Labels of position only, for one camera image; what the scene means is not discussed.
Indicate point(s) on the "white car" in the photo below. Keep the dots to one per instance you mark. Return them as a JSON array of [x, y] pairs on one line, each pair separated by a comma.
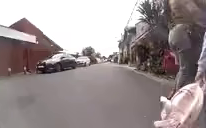
[[83, 61]]

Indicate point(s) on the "row of buildings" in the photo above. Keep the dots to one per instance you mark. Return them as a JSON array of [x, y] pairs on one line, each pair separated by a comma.
[[127, 43]]

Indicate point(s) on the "grey asphalt road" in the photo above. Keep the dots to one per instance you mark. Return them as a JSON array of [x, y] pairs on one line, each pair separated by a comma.
[[91, 96]]

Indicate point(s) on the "black car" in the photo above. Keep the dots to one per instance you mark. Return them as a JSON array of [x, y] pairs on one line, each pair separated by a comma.
[[57, 62]]

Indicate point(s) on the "green bushes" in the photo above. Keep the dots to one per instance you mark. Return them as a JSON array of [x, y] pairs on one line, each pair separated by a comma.
[[154, 60]]

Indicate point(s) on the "grey concrete pavement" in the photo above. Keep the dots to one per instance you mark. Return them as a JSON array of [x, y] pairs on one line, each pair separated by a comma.
[[157, 78]]

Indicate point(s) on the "red gate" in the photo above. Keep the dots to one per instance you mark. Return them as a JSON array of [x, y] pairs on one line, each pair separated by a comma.
[[170, 62]]

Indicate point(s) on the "palm tree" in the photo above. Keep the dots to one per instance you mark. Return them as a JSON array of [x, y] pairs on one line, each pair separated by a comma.
[[151, 11]]

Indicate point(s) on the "red brick building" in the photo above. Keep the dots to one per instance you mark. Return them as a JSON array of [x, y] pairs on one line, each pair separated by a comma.
[[11, 56]]

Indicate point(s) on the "short post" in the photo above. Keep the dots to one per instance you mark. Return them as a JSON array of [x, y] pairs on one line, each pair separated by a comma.
[[24, 70], [9, 71]]

